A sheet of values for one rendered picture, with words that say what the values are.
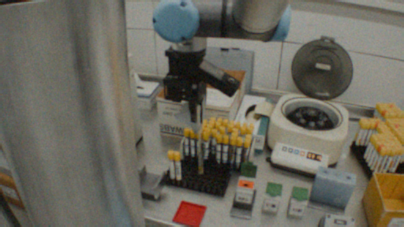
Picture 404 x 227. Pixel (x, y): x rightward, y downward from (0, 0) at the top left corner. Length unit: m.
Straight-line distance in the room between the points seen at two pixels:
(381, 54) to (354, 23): 0.16
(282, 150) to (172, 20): 0.56
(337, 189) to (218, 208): 0.30
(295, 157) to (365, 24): 0.54
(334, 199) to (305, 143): 0.19
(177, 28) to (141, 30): 0.82
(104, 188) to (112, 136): 0.03
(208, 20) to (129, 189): 0.33
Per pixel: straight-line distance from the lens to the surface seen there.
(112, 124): 0.16
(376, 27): 1.14
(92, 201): 0.17
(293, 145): 0.89
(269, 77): 1.18
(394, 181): 0.86
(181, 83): 0.63
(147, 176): 0.80
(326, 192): 0.78
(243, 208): 0.75
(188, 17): 0.45
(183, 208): 0.76
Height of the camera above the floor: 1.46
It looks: 32 degrees down
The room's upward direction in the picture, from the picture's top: straight up
